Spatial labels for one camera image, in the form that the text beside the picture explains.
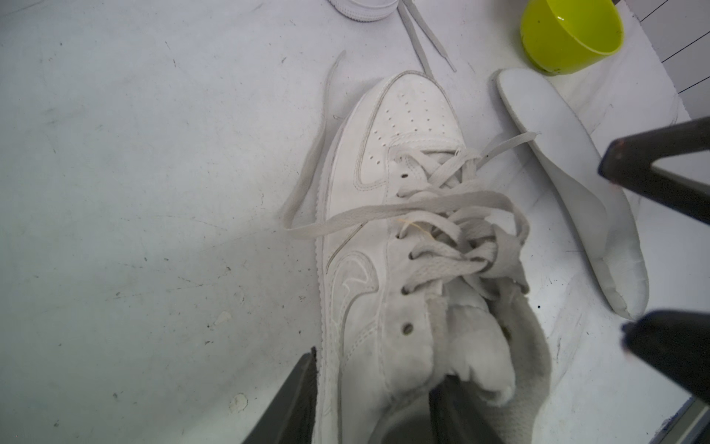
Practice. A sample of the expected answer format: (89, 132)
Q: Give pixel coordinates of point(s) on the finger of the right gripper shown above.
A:
(676, 344)
(629, 163)

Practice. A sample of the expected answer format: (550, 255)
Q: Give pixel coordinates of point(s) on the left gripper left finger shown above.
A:
(290, 417)

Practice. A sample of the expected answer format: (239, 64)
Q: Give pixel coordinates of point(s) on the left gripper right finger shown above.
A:
(454, 417)

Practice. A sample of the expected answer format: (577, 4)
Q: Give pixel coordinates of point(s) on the white shoe insole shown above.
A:
(599, 210)

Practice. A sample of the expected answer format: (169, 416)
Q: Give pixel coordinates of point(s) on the white sneaker with laces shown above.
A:
(376, 10)

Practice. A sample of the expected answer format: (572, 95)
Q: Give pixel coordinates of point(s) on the lime green plastic bowl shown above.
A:
(566, 36)

